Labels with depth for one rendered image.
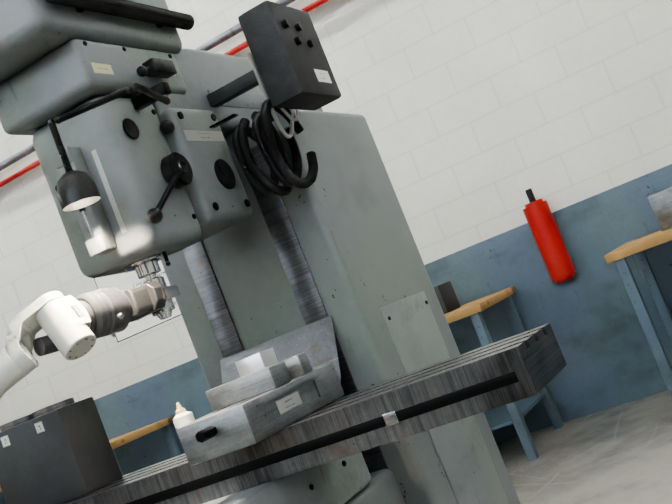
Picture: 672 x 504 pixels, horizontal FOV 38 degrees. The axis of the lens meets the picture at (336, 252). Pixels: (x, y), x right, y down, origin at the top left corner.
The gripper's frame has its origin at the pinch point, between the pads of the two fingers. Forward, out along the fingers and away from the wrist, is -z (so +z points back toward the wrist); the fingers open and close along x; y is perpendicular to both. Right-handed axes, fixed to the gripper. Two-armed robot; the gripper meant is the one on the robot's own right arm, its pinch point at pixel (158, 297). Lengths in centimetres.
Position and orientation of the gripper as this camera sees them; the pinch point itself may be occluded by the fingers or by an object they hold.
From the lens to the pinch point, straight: 196.1
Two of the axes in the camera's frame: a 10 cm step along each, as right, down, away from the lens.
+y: 3.6, 9.3, -0.8
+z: -6.1, 1.7, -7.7
